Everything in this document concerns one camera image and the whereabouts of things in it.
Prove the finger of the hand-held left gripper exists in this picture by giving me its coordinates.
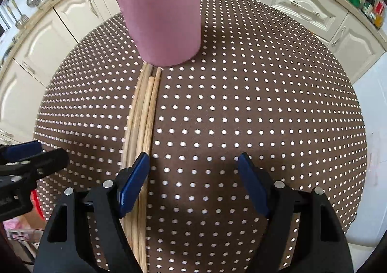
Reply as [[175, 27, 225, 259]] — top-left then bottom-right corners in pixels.
[[0, 149, 69, 184], [0, 141, 42, 165]]

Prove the pink cup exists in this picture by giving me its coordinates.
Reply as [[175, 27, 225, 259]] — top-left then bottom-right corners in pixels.
[[109, 0, 201, 67]]

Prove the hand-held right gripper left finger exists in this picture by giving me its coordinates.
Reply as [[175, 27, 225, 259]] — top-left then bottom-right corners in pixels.
[[33, 152, 150, 273]]

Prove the orange liquid bottle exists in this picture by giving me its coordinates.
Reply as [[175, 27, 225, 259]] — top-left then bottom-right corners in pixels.
[[373, 0, 386, 29]]

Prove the bundle of wooden chopsticks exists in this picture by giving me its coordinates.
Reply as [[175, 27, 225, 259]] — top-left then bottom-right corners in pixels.
[[121, 63, 164, 273]]

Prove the brown polka-dot tablecloth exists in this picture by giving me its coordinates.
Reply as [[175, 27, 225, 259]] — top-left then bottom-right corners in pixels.
[[32, 0, 368, 273]]

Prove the dark soy sauce bottle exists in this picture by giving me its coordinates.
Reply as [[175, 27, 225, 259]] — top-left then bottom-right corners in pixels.
[[363, 0, 378, 17]]

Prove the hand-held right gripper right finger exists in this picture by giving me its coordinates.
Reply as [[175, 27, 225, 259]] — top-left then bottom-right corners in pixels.
[[237, 152, 354, 273]]

